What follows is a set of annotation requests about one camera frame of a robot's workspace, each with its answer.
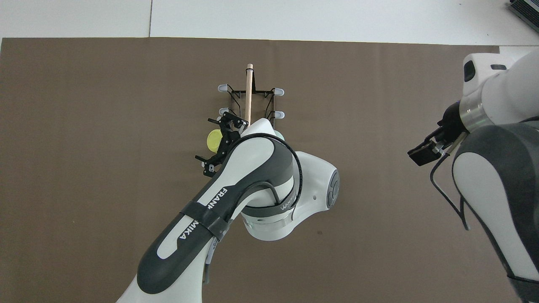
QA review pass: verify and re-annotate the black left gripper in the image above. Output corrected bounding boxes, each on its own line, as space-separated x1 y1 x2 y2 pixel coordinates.
195 112 249 177

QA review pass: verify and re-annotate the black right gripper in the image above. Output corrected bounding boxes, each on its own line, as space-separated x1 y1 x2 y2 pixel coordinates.
407 103 466 167

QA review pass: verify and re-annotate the yellow plastic cup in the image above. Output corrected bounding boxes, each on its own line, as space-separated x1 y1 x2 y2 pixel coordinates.
207 129 224 153

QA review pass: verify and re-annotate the brown paper mat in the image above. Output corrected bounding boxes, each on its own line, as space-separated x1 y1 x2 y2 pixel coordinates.
0 37 539 303

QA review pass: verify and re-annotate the grey ribbed device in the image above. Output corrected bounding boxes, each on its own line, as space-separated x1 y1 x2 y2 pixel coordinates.
507 0 539 24

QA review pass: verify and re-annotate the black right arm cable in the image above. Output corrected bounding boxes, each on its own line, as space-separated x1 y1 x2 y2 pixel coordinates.
430 134 470 231

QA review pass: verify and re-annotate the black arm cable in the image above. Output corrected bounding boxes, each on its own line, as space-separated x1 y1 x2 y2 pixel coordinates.
202 132 302 287
430 134 470 231

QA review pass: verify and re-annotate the black wire cup rack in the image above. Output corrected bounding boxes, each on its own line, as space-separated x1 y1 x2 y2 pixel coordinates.
217 63 285 139

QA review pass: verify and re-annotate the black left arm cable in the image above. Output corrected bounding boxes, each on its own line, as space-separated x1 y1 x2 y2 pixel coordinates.
202 132 302 287

